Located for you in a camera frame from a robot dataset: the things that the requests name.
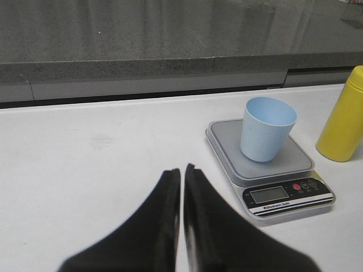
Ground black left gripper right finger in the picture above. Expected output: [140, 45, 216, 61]
[184, 164, 320, 271]

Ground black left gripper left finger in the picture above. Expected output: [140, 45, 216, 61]
[59, 168, 181, 271]

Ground light blue plastic cup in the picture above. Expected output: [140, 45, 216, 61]
[240, 96, 298, 162]

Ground yellow squeeze bottle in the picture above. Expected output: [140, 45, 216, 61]
[315, 66, 362, 162]

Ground silver digital kitchen scale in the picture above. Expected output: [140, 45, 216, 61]
[205, 119, 336, 222]

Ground grey stone counter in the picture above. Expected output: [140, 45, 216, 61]
[1, 1, 362, 108]

